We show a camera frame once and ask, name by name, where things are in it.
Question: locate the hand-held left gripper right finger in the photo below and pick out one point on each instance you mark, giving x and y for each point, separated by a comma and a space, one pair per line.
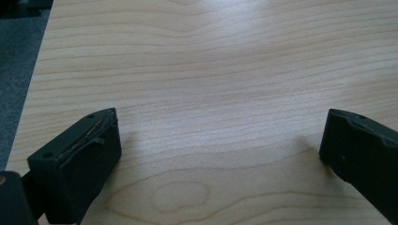
363, 153

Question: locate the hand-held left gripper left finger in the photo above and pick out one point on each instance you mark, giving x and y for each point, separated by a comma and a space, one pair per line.
78, 162

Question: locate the black metal stand base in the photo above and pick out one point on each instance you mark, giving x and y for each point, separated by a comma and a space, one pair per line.
22, 7

